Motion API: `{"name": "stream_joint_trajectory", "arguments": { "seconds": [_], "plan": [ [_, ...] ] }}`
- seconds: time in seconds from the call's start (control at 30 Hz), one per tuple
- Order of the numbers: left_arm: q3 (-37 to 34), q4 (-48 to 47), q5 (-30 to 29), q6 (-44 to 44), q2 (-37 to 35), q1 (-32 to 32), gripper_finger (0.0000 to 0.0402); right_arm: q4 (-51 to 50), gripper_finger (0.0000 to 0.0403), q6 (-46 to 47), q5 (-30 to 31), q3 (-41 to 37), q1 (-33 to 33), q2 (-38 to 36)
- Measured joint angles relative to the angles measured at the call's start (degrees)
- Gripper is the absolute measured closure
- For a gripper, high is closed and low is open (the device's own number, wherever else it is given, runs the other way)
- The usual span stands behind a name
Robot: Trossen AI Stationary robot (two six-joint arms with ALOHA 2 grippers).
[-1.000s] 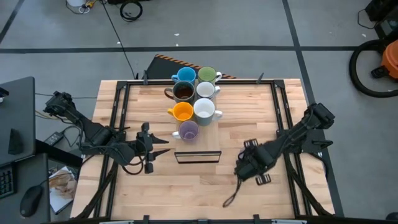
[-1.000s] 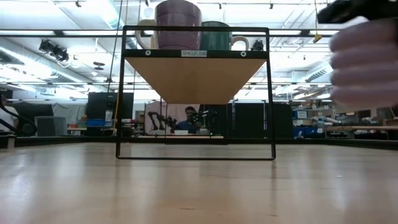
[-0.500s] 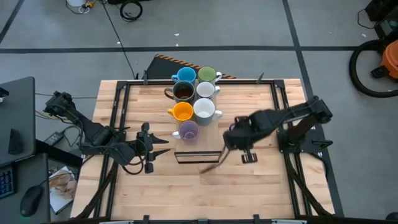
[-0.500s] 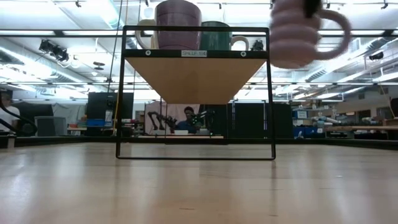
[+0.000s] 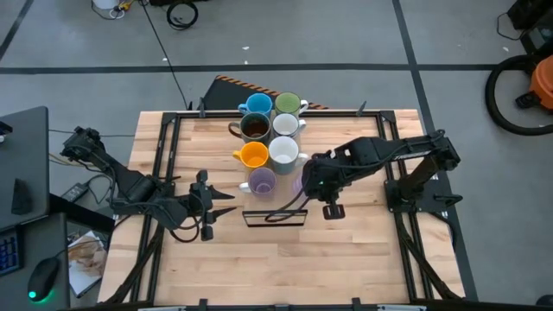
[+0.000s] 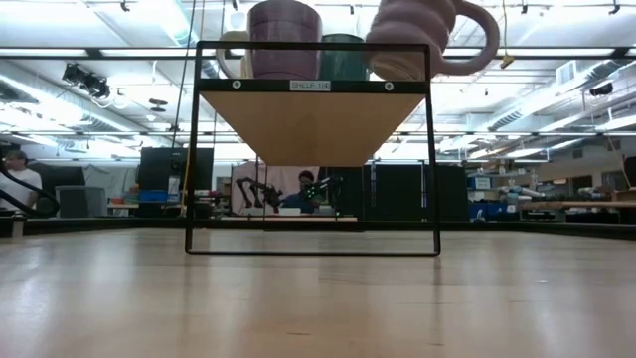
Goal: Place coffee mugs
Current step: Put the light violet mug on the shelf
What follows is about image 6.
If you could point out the grey-green mug white inside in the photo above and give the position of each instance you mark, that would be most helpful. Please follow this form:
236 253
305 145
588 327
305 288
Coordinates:
343 62

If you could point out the orange mug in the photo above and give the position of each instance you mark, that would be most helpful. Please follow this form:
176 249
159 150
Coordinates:
243 62

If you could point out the smooth purple mug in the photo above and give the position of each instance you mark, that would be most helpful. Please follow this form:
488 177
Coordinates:
283 40

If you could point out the ribbed lilac mug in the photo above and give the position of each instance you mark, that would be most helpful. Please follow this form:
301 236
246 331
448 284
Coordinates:
412 35

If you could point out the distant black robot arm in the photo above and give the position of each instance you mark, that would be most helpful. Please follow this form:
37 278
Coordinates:
258 191

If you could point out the person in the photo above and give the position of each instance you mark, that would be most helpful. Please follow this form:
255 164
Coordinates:
300 196
20 181

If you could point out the black partition panel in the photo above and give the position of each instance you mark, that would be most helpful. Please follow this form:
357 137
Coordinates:
397 194

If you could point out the black cabinet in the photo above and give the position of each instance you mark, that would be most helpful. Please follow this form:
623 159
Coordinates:
154 169

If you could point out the blue storage bins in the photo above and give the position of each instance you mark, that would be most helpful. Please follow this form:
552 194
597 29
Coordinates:
489 210

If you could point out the grey storage bin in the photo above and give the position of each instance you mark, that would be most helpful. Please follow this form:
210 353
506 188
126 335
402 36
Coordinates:
79 201

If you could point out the black overhead rig beam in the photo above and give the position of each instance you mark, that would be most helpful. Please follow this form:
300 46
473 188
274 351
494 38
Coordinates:
99 54

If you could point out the long wooden workbench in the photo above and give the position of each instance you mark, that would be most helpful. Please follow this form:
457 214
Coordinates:
576 204

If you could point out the wooden shelf black metal frame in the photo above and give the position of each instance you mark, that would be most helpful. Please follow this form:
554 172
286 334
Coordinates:
313 126

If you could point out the black aluminium table frame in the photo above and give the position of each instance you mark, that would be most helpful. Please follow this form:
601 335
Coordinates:
497 228

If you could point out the ceiling camera rig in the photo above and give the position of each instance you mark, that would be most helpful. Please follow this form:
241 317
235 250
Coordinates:
87 79

